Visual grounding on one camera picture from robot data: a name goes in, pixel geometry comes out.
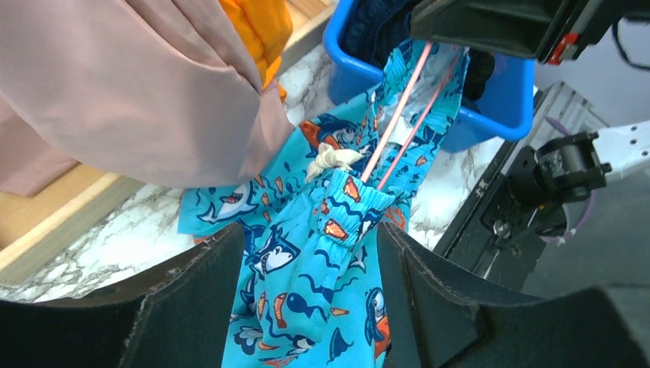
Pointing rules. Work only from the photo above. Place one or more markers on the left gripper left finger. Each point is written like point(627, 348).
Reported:
point(175, 314)

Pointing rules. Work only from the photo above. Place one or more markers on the pink beige shorts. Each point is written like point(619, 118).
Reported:
point(127, 91)

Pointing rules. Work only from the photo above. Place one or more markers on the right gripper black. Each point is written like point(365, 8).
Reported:
point(550, 31)

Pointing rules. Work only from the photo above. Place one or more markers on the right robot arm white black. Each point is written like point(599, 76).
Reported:
point(599, 157)

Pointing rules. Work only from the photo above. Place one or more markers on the wooden clothes rack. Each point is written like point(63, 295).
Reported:
point(76, 203)

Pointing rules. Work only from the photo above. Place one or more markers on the blue shark print shorts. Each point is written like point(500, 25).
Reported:
point(309, 292)

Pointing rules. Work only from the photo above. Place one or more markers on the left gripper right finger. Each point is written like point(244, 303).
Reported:
point(441, 315)

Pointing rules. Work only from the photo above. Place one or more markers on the black mounting rail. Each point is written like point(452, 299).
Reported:
point(519, 205)

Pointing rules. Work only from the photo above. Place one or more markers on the black shorts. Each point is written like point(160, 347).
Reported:
point(480, 68)

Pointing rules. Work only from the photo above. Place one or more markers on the blue plastic bin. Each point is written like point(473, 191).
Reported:
point(505, 109)

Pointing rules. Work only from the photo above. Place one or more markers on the navy shorts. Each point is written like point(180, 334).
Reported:
point(375, 27)

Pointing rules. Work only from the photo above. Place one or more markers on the orange shorts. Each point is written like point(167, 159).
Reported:
point(264, 26)

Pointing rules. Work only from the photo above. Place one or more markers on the pink hanger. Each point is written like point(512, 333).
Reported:
point(413, 109)

